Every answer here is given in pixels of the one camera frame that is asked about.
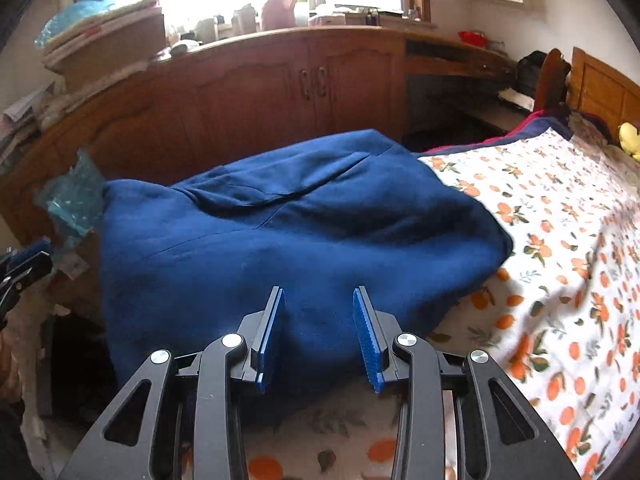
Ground stack of papers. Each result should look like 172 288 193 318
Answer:
0 82 66 161

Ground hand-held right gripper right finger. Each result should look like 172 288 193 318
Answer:
352 286 581 480

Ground wooden chair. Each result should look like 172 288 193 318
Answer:
532 47 572 111

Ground light blue plastic bag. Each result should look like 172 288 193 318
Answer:
35 0 161 48

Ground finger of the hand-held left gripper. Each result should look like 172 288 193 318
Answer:
0 241 54 322

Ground pink bottle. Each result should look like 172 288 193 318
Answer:
260 0 298 31

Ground wooden desk cabinet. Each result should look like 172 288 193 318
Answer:
0 25 521 311

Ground yellow plush toy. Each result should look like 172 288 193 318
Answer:
618 122 640 161

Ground teal plastic bag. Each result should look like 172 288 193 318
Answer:
34 149 106 241

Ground blue suit jacket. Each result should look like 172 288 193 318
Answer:
99 129 515 413

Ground white jar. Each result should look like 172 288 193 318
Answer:
232 4 261 36

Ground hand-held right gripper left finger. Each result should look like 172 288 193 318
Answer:
57 286 286 480

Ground orange print bed sheet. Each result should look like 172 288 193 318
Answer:
190 127 640 480

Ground wooden bed headboard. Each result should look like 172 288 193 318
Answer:
570 46 640 128

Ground cardboard box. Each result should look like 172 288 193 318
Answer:
42 7 166 93

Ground floral quilt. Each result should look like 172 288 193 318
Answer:
567 110 640 171

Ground navy blanket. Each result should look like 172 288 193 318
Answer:
422 110 573 153

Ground black backpack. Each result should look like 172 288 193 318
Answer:
515 50 548 98

